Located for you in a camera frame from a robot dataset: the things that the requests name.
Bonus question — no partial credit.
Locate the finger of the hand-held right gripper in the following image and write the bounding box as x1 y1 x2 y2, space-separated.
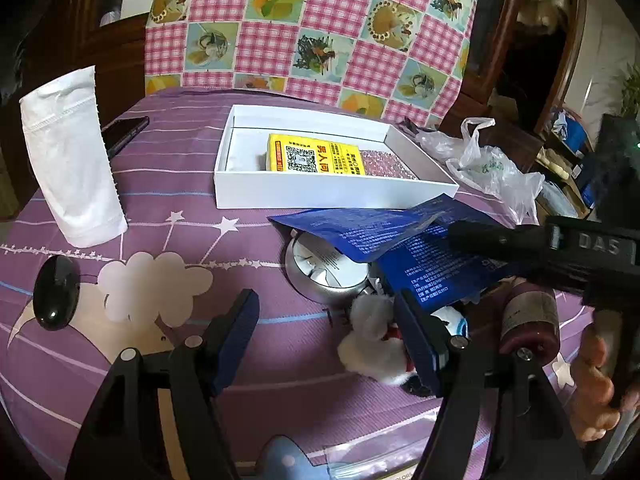
447 219 550 263

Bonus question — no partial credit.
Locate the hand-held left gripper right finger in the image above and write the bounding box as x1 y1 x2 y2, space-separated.
394 290 591 480

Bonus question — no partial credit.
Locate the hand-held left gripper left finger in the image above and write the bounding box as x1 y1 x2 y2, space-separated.
65 287 261 480

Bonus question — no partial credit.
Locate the blue foil packet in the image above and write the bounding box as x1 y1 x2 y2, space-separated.
375 227 516 311
267 195 493 263

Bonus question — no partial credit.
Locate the shallow white cardboard box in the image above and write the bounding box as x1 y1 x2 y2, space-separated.
213 104 460 210

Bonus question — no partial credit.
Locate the yellow printed packet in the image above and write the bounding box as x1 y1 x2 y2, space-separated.
264 133 363 176

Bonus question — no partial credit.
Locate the person's right hand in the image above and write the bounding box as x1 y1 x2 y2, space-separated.
570 330 621 443

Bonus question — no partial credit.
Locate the white plush toy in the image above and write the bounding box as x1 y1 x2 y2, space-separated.
337 292 471 396

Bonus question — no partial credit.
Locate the clear plastic bag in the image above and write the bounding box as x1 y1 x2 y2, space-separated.
417 117 546 226

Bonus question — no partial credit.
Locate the round silver tin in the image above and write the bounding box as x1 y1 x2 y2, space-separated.
285 230 373 306

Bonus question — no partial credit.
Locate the purple printed bedsheet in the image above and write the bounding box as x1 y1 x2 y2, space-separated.
0 87 640 480

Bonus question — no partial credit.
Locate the blue box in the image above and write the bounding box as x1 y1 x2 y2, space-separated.
552 110 588 153

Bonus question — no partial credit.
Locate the flat clear plastic packet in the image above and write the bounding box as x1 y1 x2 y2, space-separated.
325 447 426 480

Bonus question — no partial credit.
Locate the green potted plant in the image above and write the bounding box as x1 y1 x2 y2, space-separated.
617 60 640 121

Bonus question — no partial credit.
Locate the black oval object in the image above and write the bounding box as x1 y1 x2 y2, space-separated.
32 255 81 332

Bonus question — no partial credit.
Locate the black smartphone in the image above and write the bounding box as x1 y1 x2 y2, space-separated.
101 116 151 157

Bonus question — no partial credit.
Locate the wooden glass-door cabinet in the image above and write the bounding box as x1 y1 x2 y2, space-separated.
440 0 591 161

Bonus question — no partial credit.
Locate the white fabric sleeve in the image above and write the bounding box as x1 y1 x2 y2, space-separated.
19 65 129 249

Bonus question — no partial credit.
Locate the pink checkered printed tablecloth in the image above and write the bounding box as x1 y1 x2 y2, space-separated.
144 0 493 128

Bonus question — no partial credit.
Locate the dark wooden cabinet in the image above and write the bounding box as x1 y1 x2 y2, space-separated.
0 0 166 221

